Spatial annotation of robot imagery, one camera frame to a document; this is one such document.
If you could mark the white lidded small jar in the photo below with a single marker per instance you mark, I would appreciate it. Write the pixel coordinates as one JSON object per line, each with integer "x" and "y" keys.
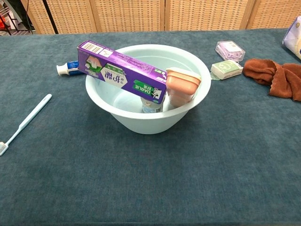
{"x": 150, "y": 109}

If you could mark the cream pink toothbrush case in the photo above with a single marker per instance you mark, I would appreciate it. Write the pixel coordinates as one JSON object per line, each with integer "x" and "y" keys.
{"x": 181, "y": 87}

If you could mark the purple toothpaste box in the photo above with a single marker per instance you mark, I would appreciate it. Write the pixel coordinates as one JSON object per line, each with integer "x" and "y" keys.
{"x": 122, "y": 70}

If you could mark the light blue plastic basin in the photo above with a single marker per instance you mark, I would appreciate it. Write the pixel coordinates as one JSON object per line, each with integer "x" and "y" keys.
{"x": 152, "y": 123}

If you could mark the white blue toothpaste tube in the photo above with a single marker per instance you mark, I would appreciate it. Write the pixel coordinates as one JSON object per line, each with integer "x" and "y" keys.
{"x": 64, "y": 69}

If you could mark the clear purple floss pick box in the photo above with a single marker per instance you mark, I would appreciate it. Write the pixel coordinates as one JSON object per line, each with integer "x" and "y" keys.
{"x": 229, "y": 49}

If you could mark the brown towel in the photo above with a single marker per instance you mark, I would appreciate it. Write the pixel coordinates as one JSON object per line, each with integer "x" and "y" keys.
{"x": 282, "y": 80}

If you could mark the teal tablecloth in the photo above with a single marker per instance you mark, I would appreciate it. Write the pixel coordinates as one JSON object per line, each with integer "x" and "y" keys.
{"x": 150, "y": 188}

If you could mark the wicker folding screen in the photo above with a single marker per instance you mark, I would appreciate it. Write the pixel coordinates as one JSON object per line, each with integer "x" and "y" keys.
{"x": 129, "y": 14}

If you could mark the light blue toothbrush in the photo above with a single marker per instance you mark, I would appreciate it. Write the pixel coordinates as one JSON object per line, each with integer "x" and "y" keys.
{"x": 35, "y": 111}

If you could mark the black stand pole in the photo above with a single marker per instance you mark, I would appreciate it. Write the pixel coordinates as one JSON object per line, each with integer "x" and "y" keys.
{"x": 50, "y": 17}

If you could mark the metal storage rack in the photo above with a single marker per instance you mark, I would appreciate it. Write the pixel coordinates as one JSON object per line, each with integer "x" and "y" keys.
{"x": 21, "y": 30}

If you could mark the purple white tissue pack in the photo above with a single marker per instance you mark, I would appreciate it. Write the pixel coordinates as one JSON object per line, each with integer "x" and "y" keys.
{"x": 294, "y": 40}

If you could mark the orange object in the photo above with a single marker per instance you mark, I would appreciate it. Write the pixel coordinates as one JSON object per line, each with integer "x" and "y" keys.
{"x": 1, "y": 23}

